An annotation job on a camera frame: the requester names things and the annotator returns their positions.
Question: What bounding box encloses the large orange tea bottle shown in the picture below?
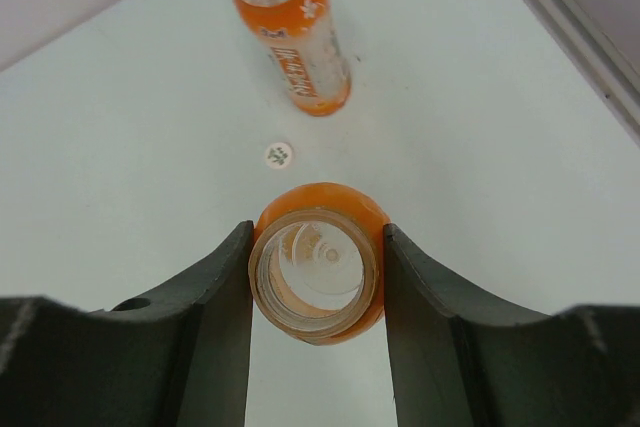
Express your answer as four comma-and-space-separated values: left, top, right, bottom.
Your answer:
233, 0, 351, 117

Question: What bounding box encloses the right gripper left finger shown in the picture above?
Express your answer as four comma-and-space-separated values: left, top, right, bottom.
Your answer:
1, 221, 254, 426

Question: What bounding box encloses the white bottle cap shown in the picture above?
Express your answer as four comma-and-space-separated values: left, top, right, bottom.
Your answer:
264, 142, 294, 170

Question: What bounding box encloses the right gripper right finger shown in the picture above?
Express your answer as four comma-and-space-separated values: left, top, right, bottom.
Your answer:
384, 224, 639, 426

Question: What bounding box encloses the small orange juice bottle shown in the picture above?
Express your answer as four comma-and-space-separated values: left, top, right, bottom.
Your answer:
248, 182, 390, 346

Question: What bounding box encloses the right aluminium frame post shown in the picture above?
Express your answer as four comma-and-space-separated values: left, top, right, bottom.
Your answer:
524, 0, 639, 141

